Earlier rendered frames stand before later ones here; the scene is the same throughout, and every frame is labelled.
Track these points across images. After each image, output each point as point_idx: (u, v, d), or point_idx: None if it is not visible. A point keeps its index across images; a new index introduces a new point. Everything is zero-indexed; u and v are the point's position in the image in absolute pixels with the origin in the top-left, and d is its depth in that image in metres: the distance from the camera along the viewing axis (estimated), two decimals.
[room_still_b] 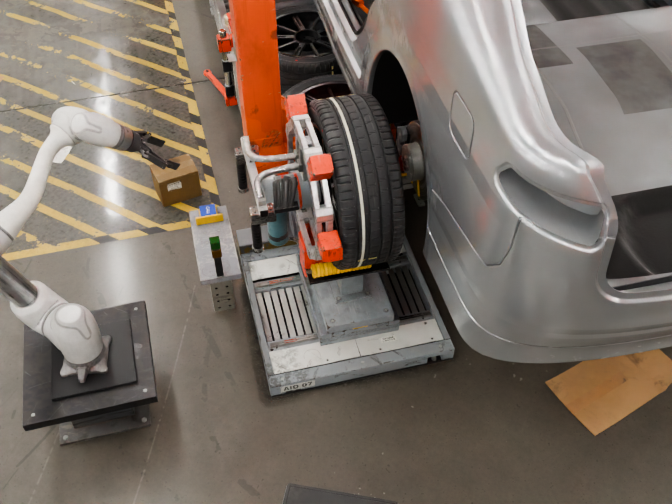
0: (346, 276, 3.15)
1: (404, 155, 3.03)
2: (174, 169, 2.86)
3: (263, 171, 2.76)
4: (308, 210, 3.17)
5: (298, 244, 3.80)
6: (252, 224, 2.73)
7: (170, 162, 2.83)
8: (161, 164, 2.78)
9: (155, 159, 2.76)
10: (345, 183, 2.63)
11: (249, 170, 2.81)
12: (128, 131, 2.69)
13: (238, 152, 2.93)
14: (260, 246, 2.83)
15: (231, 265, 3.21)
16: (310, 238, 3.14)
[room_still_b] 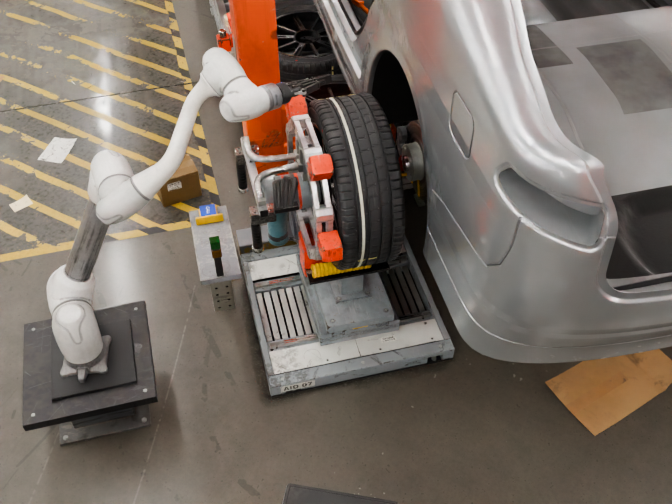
0: (346, 276, 3.15)
1: (404, 155, 3.03)
2: (327, 74, 2.75)
3: (263, 171, 2.76)
4: (308, 210, 3.17)
5: (298, 244, 3.80)
6: (252, 224, 2.73)
7: None
8: (303, 82, 2.74)
9: None
10: (345, 183, 2.63)
11: (249, 170, 2.81)
12: None
13: (238, 152, 2.93)
14: (260, 246, 2.83)
15: (231, 265, 3.21)
16: (310, 238, 3.14)
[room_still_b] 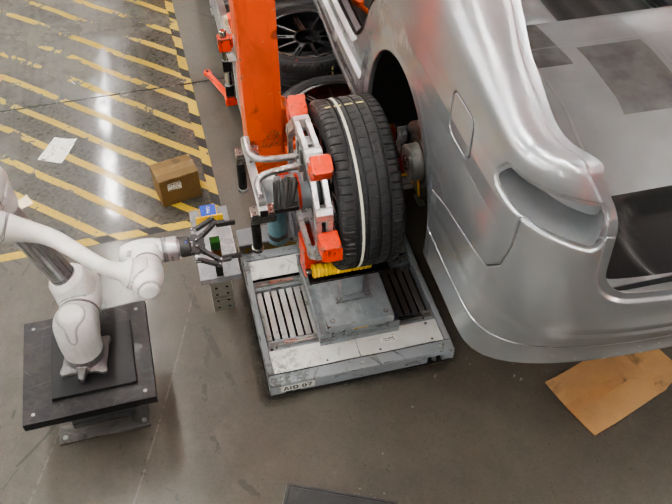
0: (346, 276, 3.15)
1: (404, 155, 3.03)
2: (232, 219, 2.82)
3: (263, 171, 2.76)
4: (308, 210, 3.17)
5: (298, 244, 3.80)
6: (252, 225, 2.73)
7: (222, 224, 2.83)
8: (207, 220, 2.82)
9: (201, 224, 2.82)
10: (349, 217, 2.66)
11: (249, 170, 2.81)
12: None
13: (238, 152, 2.93)
14: (260, 246, 2.83)
15: (231, 265, 3.21)
16: (310, 238, 3.14)
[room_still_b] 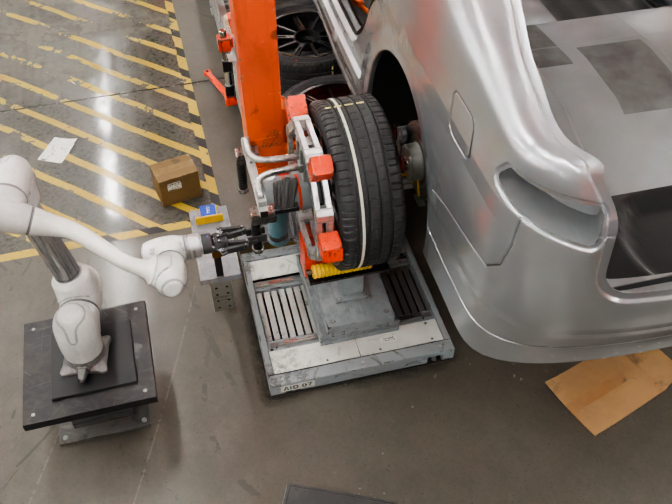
0: (346, 277, 3.15)
1: (404, 155, 3.03)
2: (261, 226, 2.81)
3: (263, 172, 2.76)
4: (308, 211, 3.17)
5: (298, 244, 3.80)
6: (253, 225, 2.72)
7: (252, 232, 2.82)
8: (237, 228, 2.82)
9: (229, 229, 2.82)
10: (350, 218, 2.66)
11: (249, 171, 2.81)
12: None
13: (238, 153, 2.93)
14: (260, 247, 2.83)
15: (231, 265, 3.21)
16: (310, 239, 3.14)
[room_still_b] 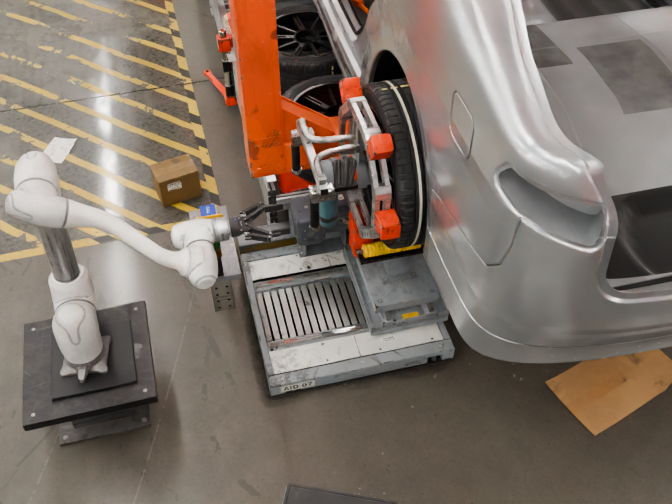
0: (396, 256, 3.23)
1: None
2: (280, 203, 2.89)
3: (322, 151, 2.84)
4: (358, 192, 3.25)
5: (298, 244, 3.80)
6: (312, 203, 2.80)
7: (270, 209, 2.90)
8: (256, 206, 2.90)
9: (250, 210, 2.90)
10: (408, 195, 2.74)
11: (307, 151, 2.89)
12: None
13: (294, 134, 3.01)
14: (317, 225, 2.91)
15: (231, 265, 3.21)
16: (360, 219, 3.22)
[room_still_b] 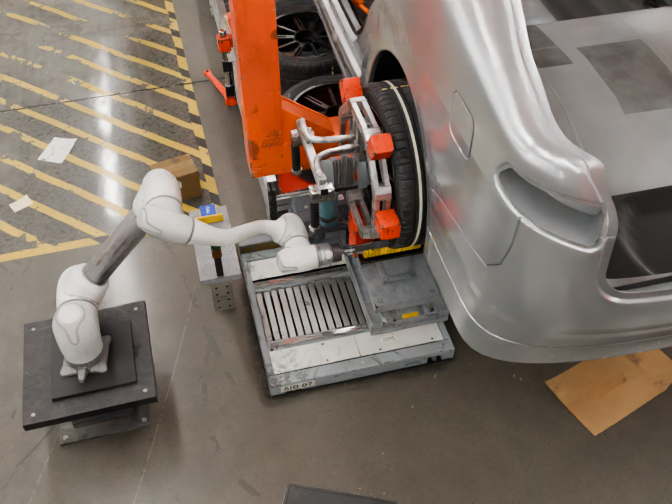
0: (396, 256, 3.23)
1: None
2: (385, 239, 3.04)
3: (322, 151, 2.84)
4: (358, 192, 3.25)
5: None
6: (312, 203, 2.80)
7: (377, 247, 3.04)
8: None
9: None
10: (408, 195, 2.74)
11: (307, 151, 2.89)
12: None
13: (294, 134, 3.01)
14: (317, 225, 2.91)
15: (231, 265, 3.21)
16: (360, 219, 3.22)
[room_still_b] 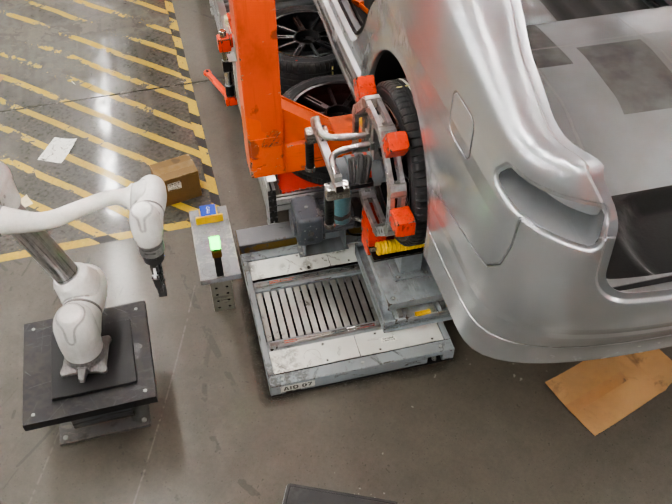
0: (409, 254, 3.24)
1: None
2: (166, 291, 2.86)
3: (337, 149, 2.85)
4: (371, 190, 3.26)
5: (298, 244, 3.80)
6: (327, 200, 2.81)
7: None
8: None
9: None
10: (423, 193, 2.75)
11: (322, 148, 2.90)
12: None
13: (308, 132, 3.02)
14: (332, 222, 2.91)
15: (231, 265, 3.21)
16: None
